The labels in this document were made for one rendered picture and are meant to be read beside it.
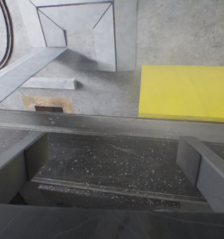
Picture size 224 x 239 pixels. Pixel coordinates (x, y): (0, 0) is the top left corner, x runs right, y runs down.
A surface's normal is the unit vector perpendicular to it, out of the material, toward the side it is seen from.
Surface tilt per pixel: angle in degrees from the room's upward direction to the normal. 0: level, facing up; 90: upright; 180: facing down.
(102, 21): 7
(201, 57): 0
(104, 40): 7
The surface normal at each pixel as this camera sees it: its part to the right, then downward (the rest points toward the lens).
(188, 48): -0.16, 0.61
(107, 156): -0.05, -0.79
